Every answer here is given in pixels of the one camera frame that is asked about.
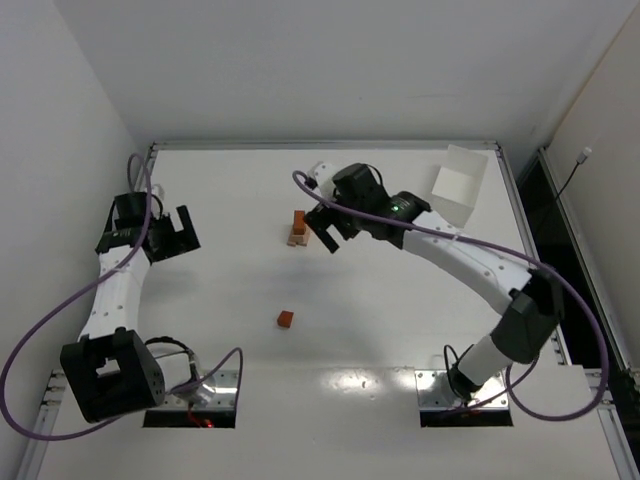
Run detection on wall cable with plug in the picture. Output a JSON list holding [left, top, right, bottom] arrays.
[[554, 146, 593, 201]]

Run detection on dark brown arch block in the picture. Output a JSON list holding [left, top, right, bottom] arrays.
[[292, 210, 306, 235]]

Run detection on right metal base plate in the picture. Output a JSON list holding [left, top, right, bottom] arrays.
[[415, 369, 509, 412]]

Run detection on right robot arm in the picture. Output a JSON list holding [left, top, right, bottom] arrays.
[[294, 162, 563, 402]]

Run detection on dark brown wood cube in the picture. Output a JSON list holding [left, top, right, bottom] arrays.
[[276, 310, 294, 329]]

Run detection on white storage box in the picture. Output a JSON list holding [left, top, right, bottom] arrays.
[[431, 145, 489, 228]]

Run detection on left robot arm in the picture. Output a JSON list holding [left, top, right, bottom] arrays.
[[60, 192, 200, 423]]

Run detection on metal base plate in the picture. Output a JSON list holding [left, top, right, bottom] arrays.
[[415, 369, 509, 412], [154, 369, 239, 411]]

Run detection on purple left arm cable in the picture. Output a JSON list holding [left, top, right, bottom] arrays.
[[0, 152, 244, 441]]

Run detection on aluminium table frame rail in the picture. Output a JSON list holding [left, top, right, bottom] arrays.
[[150, 140, 501, 152]]

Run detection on light long wood block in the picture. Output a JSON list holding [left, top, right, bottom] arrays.
[[298, 227, 311, 247], [287, 228, 303, 246]]

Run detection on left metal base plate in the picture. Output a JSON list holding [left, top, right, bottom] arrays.
[[154, 369, 239, 411]]

